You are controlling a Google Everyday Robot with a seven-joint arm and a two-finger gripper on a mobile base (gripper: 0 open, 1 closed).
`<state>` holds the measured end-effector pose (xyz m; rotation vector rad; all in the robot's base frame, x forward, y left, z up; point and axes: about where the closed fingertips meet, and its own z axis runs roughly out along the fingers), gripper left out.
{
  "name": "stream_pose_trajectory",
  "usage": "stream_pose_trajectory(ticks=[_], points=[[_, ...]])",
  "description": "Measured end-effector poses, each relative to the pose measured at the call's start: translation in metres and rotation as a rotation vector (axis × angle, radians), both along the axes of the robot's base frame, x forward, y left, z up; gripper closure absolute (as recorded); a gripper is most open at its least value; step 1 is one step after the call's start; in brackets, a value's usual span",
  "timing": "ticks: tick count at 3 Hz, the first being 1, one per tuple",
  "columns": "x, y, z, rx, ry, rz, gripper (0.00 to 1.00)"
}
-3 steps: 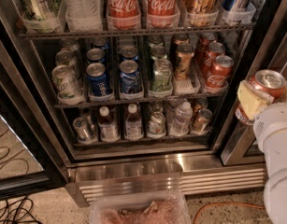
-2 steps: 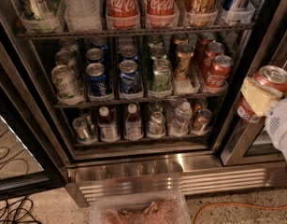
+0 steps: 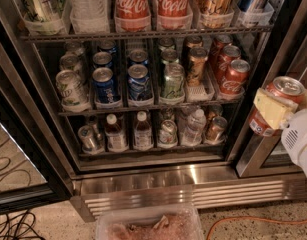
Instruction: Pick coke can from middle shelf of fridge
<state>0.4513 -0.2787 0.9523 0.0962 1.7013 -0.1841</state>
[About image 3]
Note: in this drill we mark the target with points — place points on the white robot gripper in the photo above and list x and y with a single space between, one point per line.
299 133

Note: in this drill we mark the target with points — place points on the red coke can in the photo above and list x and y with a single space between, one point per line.
282 86
227 54
235 77

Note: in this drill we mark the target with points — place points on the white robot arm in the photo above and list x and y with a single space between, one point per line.
281 114

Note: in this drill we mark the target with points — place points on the copper can bottom shelf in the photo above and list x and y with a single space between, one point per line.
216 128

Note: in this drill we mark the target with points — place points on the front gold brown can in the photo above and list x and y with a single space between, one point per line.
197 59

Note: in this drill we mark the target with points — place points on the gold brown can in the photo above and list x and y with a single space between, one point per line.
188 43
197 59

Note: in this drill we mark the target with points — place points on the clear water bottle bottom shelf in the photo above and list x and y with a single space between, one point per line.
192 133

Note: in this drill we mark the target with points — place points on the clear water bottle shelf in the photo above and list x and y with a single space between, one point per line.
88 9
192 133

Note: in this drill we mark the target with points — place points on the rear gold brown can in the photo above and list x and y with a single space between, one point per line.
188 43

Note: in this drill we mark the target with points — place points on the front green can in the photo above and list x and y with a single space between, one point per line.
173 80

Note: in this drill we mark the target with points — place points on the silver green can bottom shelf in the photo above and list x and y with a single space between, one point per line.
167 132

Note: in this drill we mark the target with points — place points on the middle green can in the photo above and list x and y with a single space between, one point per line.
168 56

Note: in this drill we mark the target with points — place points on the rear green can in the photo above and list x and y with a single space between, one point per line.
165 43

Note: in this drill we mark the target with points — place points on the stainless steel fridge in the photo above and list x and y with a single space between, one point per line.
240 170

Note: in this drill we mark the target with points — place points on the front blue pepsi can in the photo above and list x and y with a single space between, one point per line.
139 83

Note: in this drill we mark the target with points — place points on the blue pepsi can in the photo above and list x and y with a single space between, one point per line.
139 83
138 56

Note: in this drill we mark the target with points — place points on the right tall coca-cola can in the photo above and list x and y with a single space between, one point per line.
172 0

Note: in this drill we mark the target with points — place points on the tall coca-cola can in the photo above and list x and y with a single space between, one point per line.
172 0
132 9

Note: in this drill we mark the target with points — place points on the rear blue pepsi can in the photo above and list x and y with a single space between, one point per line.
138 56

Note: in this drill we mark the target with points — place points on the front dark blue can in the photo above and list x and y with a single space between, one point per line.
105 85

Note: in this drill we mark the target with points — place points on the dark blue can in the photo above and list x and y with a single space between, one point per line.
105 85
102 59
107 46

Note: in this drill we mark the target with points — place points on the left tall coca-cola can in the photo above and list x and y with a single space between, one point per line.
132 9

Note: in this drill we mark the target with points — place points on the rear dark blue can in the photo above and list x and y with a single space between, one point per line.
107 46

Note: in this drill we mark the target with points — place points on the middle dark blue can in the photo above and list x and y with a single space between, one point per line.
102 59

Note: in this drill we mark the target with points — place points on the front white 7up can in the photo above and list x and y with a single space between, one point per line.
70 87

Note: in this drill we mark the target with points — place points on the white 7up can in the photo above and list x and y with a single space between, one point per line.
70 87
70 61
76 48

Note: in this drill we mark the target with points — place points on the rear white 7up can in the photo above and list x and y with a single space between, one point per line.
76 48

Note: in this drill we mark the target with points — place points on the middle white 7up can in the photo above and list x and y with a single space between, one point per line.
70 61

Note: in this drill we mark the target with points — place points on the clear water bottle top shelf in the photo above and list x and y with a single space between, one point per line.
88 9

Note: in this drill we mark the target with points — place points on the tall green white can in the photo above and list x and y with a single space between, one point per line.
43 10

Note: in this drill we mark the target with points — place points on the open glass fridge door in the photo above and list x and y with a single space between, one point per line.
27 177

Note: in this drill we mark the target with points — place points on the right brown tea bottle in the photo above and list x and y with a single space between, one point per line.
142 132

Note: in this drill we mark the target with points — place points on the brown tea bottle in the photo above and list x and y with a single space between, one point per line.
115 134
142 132

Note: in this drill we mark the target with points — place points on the clear plastic bin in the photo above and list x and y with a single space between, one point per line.
166 222

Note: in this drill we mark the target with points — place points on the left brown tea bottle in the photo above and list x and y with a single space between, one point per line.
115 134

